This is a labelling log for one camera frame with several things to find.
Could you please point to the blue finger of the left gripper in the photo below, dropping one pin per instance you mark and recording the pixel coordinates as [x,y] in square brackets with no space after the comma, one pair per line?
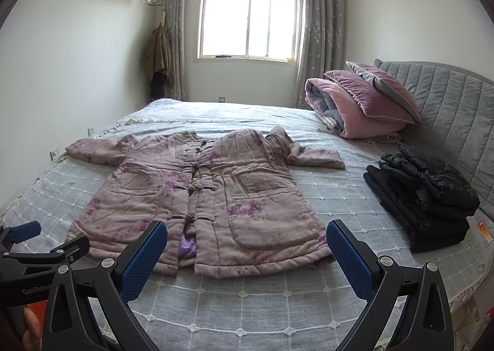
[26,231]

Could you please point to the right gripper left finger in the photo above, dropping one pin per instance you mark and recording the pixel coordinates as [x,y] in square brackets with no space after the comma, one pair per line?
[69,321]

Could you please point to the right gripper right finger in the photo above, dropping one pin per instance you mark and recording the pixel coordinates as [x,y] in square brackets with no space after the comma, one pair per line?
[425,322]

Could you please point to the pink floral padded coat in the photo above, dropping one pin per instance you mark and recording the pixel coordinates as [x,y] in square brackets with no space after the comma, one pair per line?
[231,205]

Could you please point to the person's left hand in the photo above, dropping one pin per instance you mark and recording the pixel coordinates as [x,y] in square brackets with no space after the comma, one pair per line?
[32,337]

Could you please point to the black folded jacket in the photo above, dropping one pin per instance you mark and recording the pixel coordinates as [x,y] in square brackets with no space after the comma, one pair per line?
[428,198]

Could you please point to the hanging brown coat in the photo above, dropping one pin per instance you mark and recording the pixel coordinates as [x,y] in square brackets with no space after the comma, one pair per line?
[159,65]

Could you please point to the grey quilted headboard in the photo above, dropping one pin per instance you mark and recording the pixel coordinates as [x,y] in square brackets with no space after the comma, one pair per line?
[456,108]

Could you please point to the pink folded quilt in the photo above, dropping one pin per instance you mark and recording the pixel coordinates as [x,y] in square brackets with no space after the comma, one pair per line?
[338,110]

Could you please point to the pink velvet pillow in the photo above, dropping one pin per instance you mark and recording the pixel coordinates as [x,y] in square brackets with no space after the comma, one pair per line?
[373,104]

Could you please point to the window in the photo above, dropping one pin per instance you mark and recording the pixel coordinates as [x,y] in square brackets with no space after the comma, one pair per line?
[259,30]

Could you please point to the left grey curtain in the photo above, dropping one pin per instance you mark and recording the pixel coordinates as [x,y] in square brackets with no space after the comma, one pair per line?
[175,24]

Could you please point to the grey curtain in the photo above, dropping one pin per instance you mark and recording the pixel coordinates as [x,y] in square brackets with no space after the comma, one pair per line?
[175,24]
[322,42]

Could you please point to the right grey curtain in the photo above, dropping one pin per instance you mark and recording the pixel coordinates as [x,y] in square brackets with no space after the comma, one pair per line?
[322,42]

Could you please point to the wall socket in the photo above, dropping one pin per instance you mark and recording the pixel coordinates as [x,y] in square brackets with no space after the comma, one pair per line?
[54,154]

